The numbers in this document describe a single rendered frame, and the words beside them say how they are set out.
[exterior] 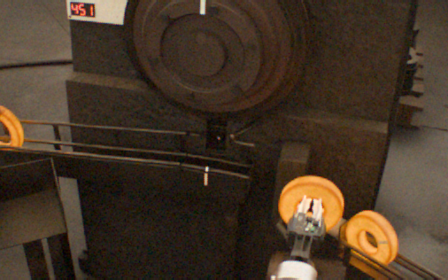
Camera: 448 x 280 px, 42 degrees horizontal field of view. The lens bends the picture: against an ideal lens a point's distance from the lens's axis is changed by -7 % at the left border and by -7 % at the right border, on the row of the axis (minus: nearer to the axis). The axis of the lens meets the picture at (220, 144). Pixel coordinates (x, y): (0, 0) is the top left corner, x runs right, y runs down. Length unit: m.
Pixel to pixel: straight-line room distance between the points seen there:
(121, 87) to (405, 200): 1.57
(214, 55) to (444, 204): 1.77
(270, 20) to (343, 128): 0.42
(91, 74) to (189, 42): 0.52
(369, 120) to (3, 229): 1.08
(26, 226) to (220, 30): 0.79
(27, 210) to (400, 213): 1.69
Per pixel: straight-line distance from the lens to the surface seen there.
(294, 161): 1.67
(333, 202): 1.46
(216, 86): 1.51
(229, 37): 1.44
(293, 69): 1.53
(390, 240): 1.55
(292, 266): 1.31
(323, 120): 1.71
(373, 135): 1.72
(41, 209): 1.83
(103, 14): 1.78
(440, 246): 2.74
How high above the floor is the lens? 1.78
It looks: 35 degrees down
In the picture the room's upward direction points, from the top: 3 degrees clockwise
